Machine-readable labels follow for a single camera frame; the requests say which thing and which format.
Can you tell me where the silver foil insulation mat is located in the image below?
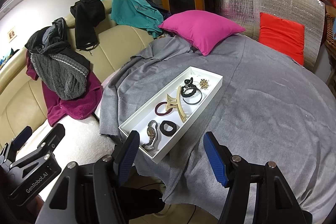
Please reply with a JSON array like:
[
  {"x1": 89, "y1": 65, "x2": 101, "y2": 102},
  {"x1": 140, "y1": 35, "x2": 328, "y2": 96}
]
[{"x1": 216, "y1": 0, "x2": 325, "y2": 71}]

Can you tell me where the beige hair claw clip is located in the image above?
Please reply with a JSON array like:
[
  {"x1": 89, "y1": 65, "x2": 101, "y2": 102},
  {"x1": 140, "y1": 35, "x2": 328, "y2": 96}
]
[{"x1": 166, "y1": 86, "x2": 187, "y2": 123}]

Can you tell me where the magenta pillow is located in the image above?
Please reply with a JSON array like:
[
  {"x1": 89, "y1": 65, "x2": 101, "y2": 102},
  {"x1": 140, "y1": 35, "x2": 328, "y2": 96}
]
[{"x1": 159, "y1": 10, "x2": 245, "y2": 56}]

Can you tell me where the silver wrist watch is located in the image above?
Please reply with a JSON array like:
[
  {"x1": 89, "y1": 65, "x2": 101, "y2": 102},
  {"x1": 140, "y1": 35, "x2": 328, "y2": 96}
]
[{"x1": 142, "y1": 120, "x2": 158, "y2": 151}]

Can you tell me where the teal garment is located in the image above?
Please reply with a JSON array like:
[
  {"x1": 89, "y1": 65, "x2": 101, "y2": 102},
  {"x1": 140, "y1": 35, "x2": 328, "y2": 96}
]
[{"x1": 102, "y1": 0, "x2": 163, "y2": 39}]

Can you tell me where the gold brooch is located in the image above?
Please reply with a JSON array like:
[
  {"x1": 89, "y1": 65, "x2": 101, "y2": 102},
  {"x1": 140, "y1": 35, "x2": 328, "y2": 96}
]
[{"x1": 199, "y1": 79, "x2": 209, "y2": 90}]

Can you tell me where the magenta fleece blanket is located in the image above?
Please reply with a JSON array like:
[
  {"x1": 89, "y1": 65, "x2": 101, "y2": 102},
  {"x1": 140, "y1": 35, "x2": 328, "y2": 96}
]
[{"x1": 26, "y1": 49, "x2": 102, "y2": 126}]

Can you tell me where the dark grey jacket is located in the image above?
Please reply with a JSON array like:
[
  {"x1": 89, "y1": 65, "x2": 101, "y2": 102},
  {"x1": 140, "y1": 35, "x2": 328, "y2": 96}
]
[{"x1": 25, "y1": 18, "x2": 71, "y2": 54}]

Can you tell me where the beige leather sofa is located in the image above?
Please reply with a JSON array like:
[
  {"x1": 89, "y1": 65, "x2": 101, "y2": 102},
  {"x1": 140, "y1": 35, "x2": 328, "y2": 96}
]
[{"x1": 1, "y1": 0, "x2": 153, "y2": 144}]

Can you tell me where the black ring hair tie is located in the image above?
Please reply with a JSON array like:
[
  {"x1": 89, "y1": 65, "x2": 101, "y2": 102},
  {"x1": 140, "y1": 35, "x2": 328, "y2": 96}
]
[{"x1": 159, "y1": 120, "x2": 178, "y2": 137}]

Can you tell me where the grey knitted sweater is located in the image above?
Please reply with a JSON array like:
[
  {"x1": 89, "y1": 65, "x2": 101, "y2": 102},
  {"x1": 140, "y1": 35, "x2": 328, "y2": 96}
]
[{"x1": 30, "y1": 52, "x2": 90, "y2": 101}]

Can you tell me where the maroon hair tie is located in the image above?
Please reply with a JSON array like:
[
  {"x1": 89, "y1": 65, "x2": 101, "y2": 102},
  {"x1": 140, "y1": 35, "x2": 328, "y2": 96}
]
[{"x1": 154, "y1": 101, "x2": 172, "y2": 117}]

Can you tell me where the red pillow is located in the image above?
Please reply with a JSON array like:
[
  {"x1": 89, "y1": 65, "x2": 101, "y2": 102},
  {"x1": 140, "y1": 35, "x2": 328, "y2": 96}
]
[{"x1": 259, "y1": 12, "x2": 305, "y2": 65}]

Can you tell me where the black garment on sofa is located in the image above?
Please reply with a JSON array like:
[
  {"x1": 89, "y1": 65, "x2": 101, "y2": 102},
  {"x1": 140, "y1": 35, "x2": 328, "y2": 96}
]
[{"x1": 70, "y1": 0, "x2": 105, "y2": 51}]

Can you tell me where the black scrunchie with band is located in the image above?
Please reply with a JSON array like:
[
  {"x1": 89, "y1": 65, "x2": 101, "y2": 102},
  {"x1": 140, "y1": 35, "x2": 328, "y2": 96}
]
[{"x1": 181, "y1": 86, "x2": 203, "y2": 105}]

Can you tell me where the white jewelry tray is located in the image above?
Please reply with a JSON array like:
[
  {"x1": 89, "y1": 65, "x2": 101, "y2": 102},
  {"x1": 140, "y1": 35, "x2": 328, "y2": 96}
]
[{"x1": 119, "y1": 67, "x2": 223, "y2": 164}]

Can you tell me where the grey bed blanket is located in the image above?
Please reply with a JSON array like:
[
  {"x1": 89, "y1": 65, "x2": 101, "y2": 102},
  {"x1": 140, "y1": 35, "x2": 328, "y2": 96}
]
[{"x1": 100, "y1": 35, "x2": 335, "y2": 223}]

